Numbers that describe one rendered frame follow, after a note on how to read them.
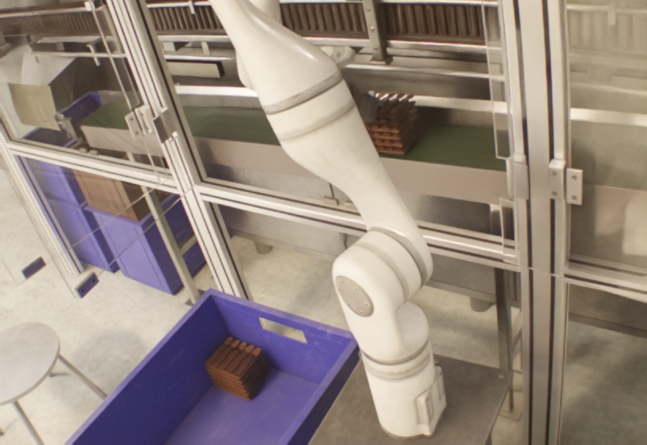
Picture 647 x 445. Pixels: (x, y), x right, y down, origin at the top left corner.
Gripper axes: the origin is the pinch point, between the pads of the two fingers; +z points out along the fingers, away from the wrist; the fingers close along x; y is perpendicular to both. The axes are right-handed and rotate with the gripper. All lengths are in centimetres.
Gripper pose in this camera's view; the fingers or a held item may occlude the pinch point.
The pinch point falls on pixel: (378, 106)
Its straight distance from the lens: 124.3
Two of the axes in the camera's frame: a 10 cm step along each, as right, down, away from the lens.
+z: 5.4, 1.7, 8.2
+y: -2.0, 9.8, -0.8
